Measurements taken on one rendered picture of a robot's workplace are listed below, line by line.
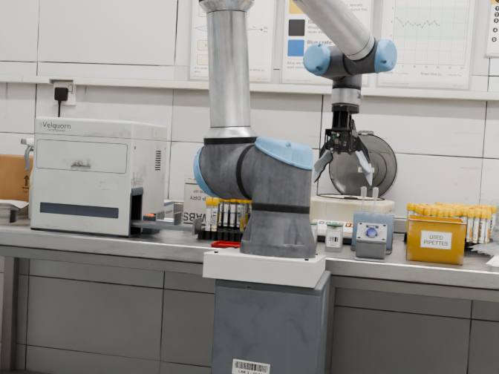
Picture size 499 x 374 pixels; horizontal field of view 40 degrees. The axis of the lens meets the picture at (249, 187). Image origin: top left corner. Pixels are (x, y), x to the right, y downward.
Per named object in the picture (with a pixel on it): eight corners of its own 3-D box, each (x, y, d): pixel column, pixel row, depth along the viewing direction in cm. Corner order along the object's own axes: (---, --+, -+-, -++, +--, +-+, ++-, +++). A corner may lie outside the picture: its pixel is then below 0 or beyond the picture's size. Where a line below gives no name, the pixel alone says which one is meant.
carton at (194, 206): (180, 228, 202) (183, 177, 201) (206, 220, 230) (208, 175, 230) (261, 234, 197) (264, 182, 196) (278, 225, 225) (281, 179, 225)
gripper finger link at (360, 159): (365, 185, 169) (346, 153, 172) (370, 186, 175) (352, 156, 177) (376, 178, 168) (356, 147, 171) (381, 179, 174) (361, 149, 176)
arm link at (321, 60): (338, 38, 160) (364, 47, 168) (301, 42, 167) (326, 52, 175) (336, 71, 159) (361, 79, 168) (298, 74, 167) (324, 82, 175)
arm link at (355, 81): (326, 45, 175) (344, 53, 182) (324, 87, 175) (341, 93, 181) (353, 42, 170) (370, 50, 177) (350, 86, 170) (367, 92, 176)
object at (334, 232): (324, 251, 171) (326, 224, 170) (326, 248, 175) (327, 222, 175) (340, 252, 170) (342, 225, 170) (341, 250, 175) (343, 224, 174)
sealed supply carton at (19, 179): (-30, 208, 223) (-27, 152, 222) (16, 204, 245) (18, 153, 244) (52, 216, 214) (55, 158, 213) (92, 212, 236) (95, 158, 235)
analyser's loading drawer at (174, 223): (117, 228, 176) (118, 208, 176) (127, 226, 183) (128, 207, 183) (194, 235, 172) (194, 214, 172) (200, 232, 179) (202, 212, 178)
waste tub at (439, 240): (405, 260, 163) (408, 219, 162) (405, 253, 176) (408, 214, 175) (463, 266, 160) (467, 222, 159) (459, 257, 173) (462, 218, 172)
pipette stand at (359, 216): (350, 251, 174) (353, 211, 174) (353, 247, 181) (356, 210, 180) (390, 254, 171) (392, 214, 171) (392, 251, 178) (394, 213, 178)
